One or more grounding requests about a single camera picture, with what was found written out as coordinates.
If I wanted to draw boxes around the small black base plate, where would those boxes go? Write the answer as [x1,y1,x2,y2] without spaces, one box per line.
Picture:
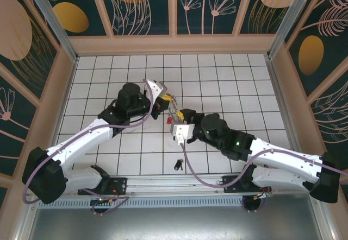
[107,176,128,194]

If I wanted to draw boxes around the red power wire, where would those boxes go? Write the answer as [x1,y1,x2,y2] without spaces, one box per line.
[108,185,122,205]
[254,187,272,199]

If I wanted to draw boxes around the black key fob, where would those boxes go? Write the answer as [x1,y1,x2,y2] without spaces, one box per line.
[173,157,185,172]

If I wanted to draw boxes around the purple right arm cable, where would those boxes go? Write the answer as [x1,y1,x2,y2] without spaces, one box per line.
[181,142,348,213]

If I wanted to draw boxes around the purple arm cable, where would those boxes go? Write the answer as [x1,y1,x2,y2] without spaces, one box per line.
[22,86,153,215]
[181,142,348,213]

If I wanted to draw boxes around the aluminium side rail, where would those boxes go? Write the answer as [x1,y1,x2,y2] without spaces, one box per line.
[265,56,305,159]

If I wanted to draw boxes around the wide black base plate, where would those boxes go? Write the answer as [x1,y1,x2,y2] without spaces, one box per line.
[222,174,272,195]

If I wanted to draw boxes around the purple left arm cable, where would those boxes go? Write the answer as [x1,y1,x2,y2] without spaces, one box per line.
[22,86,153,215]

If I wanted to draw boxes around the grey metal sheet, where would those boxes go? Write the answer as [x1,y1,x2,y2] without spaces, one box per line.
[27,193,324,240]

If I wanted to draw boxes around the grey slotted cable duct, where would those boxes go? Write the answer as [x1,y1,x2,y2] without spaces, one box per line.
[58,196,245,209]

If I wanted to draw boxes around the grey keyring holder with rings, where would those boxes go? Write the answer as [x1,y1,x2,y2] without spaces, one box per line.
[165,95,182,125]

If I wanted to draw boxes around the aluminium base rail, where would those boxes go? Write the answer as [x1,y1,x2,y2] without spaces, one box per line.
[77,173,313,197]

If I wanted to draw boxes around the aluminium frame rail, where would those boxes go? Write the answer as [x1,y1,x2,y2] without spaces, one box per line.
[309,196,337,240]
[13,210,39,240]

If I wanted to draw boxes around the aluminium corner post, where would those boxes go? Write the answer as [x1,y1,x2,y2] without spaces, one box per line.
[21,0,79,63]
[267,0,310,59]

